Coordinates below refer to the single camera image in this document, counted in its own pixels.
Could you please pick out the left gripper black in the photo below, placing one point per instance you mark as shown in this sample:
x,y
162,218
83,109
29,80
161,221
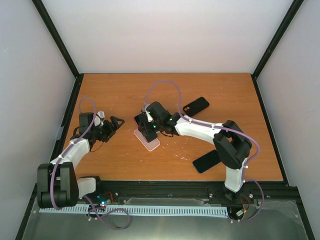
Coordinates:
x,y
111,130

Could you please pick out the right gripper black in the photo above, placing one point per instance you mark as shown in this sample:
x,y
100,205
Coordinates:
x,y
145,130

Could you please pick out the pink translucent phone case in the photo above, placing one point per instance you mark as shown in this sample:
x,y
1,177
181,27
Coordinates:
x,y
150,146

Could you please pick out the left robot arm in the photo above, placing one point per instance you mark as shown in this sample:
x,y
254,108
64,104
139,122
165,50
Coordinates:
x,y
57,184

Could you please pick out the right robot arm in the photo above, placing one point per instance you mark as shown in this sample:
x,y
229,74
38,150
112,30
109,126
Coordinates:
x,y
231,144

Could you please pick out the black phone case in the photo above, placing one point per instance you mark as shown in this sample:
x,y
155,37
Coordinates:
x,y
196,106

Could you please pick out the blue-edged black phone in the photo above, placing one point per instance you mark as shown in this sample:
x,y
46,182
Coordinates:
x,y
206,162

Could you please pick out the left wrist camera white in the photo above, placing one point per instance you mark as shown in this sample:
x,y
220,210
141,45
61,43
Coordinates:
x,y
99,118

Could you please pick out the black front rail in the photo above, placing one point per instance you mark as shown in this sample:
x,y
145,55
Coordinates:
x,y
212,192

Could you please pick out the light blue cable duct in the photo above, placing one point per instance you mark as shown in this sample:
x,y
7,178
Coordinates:
x,y
145,210

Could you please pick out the left black frame post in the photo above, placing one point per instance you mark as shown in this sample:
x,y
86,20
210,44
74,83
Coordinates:
x,y
47,20

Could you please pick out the black frame post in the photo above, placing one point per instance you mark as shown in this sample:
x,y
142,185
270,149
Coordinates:
x,y
279,33
47,20

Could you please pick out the right black frame post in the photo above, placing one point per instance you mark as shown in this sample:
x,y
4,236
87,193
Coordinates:
x,y
279,33

